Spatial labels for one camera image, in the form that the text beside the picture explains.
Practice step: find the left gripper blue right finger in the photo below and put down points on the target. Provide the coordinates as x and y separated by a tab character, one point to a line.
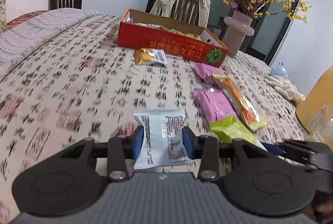
209	150

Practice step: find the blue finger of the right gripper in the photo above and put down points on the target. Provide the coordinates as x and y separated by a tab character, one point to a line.
274	149

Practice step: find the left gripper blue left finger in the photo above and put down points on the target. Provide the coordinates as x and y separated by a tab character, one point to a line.
116	151

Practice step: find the silver snack packet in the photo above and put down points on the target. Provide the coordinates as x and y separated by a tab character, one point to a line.
162	138

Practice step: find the person's right hand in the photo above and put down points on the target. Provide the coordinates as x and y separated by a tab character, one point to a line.
320	209

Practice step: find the green snack packet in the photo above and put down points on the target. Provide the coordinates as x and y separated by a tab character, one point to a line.
230	128

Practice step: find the orange biscuit stick packet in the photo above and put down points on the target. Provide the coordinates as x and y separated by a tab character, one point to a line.
243	107

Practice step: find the yellow plastic bottle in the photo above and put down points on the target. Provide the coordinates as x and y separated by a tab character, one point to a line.
315	112

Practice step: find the pink snack packet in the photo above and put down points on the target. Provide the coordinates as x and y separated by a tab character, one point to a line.
214	104
205	72

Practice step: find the white knit gloves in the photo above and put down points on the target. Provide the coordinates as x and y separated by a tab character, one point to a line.
285	88

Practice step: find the blue plastic bag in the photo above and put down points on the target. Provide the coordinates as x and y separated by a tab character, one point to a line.
279	70

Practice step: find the calligraphy print tablecloth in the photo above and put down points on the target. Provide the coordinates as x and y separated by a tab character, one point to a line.
78	85

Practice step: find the cracker packet near box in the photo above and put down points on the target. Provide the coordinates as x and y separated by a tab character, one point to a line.
149	56

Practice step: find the orange cardboard snack box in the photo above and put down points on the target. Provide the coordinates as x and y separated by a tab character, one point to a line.
143	30

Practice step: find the pink glass vase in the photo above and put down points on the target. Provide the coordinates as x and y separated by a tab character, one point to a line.
238	27

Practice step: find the wooden chair with jacket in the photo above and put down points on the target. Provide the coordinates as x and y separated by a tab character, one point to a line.
186	11

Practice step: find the beige jacket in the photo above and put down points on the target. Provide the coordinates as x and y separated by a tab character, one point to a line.
164	7

